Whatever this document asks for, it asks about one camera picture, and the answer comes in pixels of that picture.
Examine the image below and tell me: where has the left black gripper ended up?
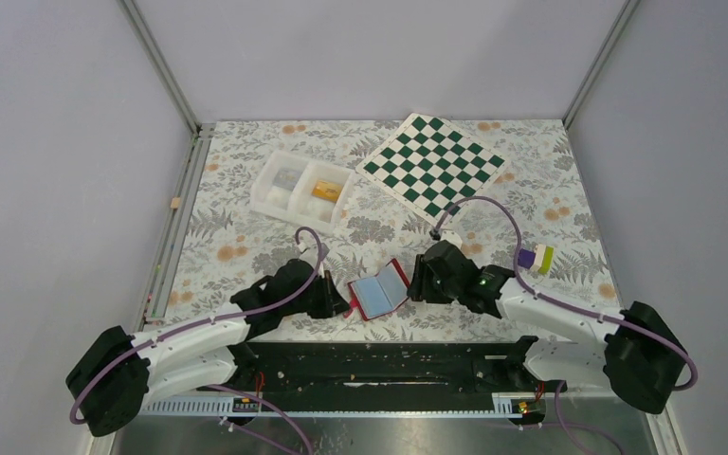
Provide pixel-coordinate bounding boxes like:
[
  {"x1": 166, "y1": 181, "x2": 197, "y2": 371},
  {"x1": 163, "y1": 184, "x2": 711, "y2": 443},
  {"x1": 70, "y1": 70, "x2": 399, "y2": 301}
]
[{"x1": 282, "y1": 270, "x2": 351, "y2": 319}]

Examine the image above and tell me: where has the red leather card holder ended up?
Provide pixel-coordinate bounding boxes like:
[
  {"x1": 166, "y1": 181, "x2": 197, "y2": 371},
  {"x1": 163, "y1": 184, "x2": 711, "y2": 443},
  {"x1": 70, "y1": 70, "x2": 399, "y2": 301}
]
[{"x1": 346, "y1": 258, "x2": 413, "y2": 322}]

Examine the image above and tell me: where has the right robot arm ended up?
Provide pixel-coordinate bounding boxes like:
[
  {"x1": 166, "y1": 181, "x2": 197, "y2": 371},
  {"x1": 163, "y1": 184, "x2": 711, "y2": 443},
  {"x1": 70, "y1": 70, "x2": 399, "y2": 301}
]
[{"x1": 408, "y1": 241, "x2": 688, "y2": 414}]

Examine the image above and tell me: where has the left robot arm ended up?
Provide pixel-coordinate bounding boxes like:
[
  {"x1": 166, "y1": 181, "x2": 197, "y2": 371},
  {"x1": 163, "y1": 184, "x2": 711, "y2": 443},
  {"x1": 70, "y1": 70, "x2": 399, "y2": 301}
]
[{"x1": 65, "y1": 259, "x2": 350, "y2": 437}]

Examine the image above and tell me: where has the orange card box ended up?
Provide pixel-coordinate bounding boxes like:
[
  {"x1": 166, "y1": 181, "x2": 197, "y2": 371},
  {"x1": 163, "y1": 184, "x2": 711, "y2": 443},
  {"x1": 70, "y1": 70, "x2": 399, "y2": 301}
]
[{"x1": 311, "y1": 180, "x2": 344, "y2": 203}]

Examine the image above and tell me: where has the purple white green block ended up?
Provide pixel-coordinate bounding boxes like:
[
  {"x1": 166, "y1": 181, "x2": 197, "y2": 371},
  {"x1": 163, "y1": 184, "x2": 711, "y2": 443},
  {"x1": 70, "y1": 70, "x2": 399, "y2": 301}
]
[{"x1": 518, "y1": 244, "x2": 555, "y2": 274}]

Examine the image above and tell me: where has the green white chessboard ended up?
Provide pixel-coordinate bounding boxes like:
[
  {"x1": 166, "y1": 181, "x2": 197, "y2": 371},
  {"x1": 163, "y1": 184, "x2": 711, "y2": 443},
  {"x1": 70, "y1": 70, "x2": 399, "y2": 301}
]
[{"x1": 355, "y1": 114, "x2": 507, "y2": 225}]

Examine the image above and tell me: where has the white plastic divided tray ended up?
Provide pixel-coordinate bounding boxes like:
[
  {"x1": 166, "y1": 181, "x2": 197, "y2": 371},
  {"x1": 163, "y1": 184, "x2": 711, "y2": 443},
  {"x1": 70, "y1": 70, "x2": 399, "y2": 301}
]
[{"x1": 249, "y1": 152, "x2": 355, "y2": 234}]

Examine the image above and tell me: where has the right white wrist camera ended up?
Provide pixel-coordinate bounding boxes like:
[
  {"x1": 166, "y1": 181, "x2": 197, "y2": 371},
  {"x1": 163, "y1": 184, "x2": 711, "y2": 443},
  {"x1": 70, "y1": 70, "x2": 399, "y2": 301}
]
[{"x1": 429, "y1": 229, "x2": 463, "y2": 248}]

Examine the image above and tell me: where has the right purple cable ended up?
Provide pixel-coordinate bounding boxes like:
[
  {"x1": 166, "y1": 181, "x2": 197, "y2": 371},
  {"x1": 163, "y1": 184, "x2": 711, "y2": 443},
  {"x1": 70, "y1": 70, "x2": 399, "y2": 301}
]
[{"x1": 428, "y1": 195, "x2": 700, "y2": 393}]

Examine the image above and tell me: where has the purple cable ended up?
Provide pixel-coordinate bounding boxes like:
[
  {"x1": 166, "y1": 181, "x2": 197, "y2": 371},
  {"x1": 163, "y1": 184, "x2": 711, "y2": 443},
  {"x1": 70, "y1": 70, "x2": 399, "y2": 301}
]
[
  {"x1": 428, "y1": 195, "x2": 700, "y2": 393},
  {"x1": 68, "y1": 227, "x2": 330, "y2": 426}
]

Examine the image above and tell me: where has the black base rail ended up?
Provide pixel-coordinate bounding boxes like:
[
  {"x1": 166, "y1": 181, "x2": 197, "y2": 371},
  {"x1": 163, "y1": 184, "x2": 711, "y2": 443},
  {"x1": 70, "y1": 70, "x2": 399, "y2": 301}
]
[{"x1": 222, "y1": 337, "x2": 558, "y2": 413}]

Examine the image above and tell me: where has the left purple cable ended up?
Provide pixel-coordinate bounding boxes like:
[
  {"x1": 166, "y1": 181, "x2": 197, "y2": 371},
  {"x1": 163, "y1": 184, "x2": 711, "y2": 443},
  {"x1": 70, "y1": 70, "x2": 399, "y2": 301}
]
[{"x1": 68, "y1": 227, "x2": 330, "y2": 426}]

